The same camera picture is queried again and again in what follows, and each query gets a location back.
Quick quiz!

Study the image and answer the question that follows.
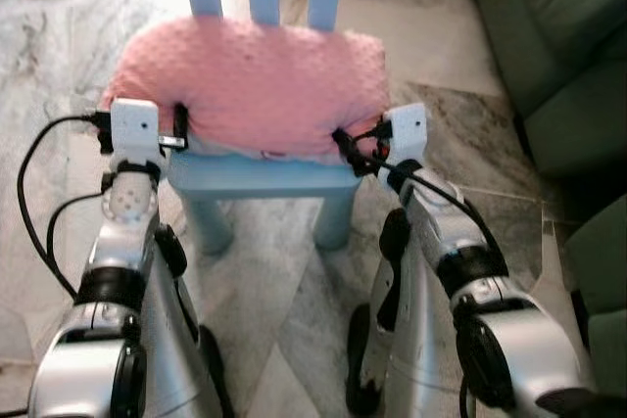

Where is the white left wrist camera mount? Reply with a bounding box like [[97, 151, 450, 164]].
[[110, 98, 164, 170]]

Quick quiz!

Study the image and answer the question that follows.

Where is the green leather armchair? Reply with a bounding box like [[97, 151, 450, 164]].
[[458, 0, 627, 180]]

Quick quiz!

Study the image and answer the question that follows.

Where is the long black left arm cable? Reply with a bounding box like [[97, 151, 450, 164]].
[[16, 113, 103, 300]]

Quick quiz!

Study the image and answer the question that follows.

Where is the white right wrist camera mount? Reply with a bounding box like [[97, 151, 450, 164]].
[[388, 103, 429, 167]]

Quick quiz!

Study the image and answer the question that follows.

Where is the light blue plastic chair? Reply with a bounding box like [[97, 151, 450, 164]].
[[167, 0, 364, 255]]

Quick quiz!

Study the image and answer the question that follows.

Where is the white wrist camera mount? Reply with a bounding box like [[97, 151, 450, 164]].
[[110, 98, 164, 170], [388, 103, 429, 167]]

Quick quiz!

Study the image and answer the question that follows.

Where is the short black left arm cable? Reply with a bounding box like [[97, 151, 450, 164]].
[[45, 190, 109, 272]]

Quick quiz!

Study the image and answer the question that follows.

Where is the silver left robot leg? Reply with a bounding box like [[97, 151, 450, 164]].
[[142, 222, 237, 418]]

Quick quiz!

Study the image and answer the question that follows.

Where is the pink textured pillow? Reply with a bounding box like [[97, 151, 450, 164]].
[[98, 19, 390, 161]]

